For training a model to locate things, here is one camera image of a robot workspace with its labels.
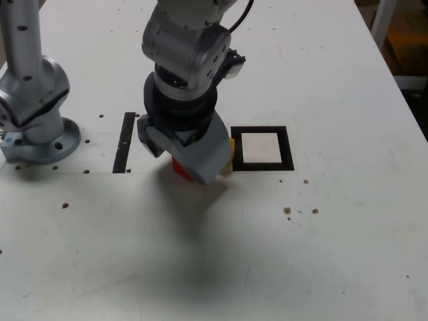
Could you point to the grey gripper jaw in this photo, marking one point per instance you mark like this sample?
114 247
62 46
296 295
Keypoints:
207 157
154 140

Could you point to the yellow cube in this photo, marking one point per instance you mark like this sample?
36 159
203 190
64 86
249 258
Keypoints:
226 168

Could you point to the red cube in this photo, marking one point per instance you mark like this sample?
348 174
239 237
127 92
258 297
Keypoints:
180 168

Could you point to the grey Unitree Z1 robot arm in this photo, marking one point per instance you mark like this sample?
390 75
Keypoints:
33 83

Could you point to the black tape square outline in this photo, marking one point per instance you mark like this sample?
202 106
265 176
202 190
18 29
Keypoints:
264 166

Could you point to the black tape strip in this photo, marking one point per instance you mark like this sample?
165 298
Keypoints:
123 140

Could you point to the white shelf board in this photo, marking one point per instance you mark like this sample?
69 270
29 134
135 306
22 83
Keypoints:
414 82

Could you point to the brown cardboard box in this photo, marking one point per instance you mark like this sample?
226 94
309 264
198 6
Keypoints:
408 50

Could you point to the white wrist camera, black mount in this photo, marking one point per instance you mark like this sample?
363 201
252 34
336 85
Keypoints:
234 68

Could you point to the white frame post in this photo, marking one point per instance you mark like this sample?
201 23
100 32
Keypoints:
381 20

